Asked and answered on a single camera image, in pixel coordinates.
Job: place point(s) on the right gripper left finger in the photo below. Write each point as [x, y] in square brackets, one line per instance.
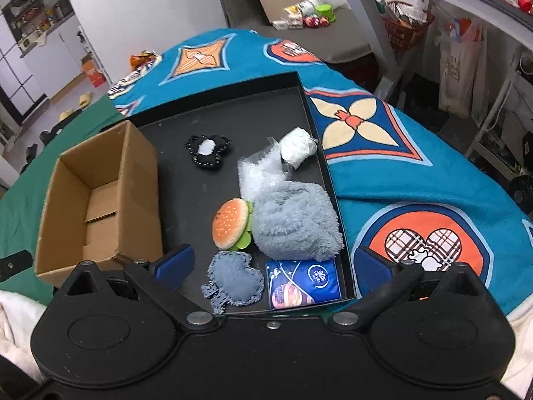
[159, 282]

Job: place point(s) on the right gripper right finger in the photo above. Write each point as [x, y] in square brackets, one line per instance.
[380, 283]

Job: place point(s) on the grey felt stitched pouch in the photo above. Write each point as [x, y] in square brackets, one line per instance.
[232, 281]

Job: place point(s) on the hamburger plush toy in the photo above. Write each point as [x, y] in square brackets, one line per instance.
[231, 225]

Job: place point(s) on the blue tissue pack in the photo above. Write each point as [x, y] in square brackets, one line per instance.
[301, 283]

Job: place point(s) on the grey fluffy plush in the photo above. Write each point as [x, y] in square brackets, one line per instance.
[296, 221]

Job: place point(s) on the black white stitched plush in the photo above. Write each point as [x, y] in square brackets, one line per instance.
[207, 151]

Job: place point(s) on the clear crinkled plastic bag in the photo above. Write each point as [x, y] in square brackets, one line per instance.
[260, 171]

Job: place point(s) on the green cloth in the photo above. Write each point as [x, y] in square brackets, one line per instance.
[25, 199]

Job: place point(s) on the brown cardboard box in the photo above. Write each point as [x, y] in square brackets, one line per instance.
[101, 205]

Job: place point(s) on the blue patterned blanket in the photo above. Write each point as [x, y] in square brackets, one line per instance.
[402, 191]

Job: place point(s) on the black shallow tray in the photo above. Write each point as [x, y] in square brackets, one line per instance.
[254, 115]

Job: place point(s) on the yellow slipper left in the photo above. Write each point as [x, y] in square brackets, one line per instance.
[65, 114]

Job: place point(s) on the yellow slipper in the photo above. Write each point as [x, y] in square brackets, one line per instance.
[85, 100]
[65, 114]

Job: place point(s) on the yellow slipper right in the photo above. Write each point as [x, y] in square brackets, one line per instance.
[85, 100]

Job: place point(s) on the red orange carton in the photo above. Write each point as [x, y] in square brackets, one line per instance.
[95, 76]

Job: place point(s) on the orange bag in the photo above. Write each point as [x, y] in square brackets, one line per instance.
[138, 60]

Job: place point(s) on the grey bench mat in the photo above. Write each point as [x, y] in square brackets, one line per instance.
[340, 42]

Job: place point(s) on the white tote bag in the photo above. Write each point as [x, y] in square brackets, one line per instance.
[463, 69]

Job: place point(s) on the red plastic basket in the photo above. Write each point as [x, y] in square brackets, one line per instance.
[406, 25]

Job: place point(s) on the green cup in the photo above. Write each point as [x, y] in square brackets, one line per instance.
[326, 13]

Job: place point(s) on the grey desk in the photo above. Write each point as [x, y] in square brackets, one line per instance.
[498, 13]

